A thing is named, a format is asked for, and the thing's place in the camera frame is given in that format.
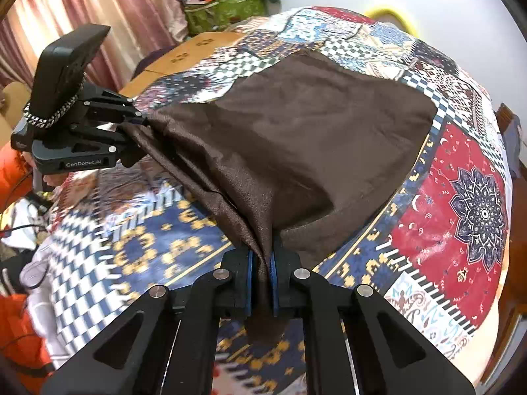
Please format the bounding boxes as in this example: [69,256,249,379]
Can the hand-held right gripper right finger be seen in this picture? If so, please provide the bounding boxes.
[269,247,476,395]

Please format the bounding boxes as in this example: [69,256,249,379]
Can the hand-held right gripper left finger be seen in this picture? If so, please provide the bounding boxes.
[41,249,258,395]

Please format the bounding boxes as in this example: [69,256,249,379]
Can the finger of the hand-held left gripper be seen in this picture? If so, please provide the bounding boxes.
[80,83,146,127]
[71,127,146,168]

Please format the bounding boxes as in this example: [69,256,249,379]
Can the brown t-shirt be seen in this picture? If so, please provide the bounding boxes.
[121,49,438,350]

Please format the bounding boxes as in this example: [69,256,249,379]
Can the pink striped curtain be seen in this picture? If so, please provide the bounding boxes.
[0,0,190,91]

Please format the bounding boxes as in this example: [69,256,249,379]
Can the wooden lap desk board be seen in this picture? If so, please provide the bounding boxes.
[119,31,258,99]

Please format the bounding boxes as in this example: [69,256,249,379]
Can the pile of clutter green bag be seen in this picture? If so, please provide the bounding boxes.
[183,0,266,36]

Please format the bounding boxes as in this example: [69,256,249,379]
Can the white cloth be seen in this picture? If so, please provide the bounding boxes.
[20,239,70,365]

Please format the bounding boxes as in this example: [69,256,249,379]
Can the patchwork printed bedspread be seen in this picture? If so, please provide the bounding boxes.
[31,6,515,395]

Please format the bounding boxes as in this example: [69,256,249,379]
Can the orange jacket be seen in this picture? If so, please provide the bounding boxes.
[0,148,54,391]

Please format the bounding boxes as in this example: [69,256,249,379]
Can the grey backpack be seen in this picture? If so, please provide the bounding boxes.
[503,116,520,177]

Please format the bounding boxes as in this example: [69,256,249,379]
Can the yellow foam tube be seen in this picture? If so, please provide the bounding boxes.
[364,5,418,40]

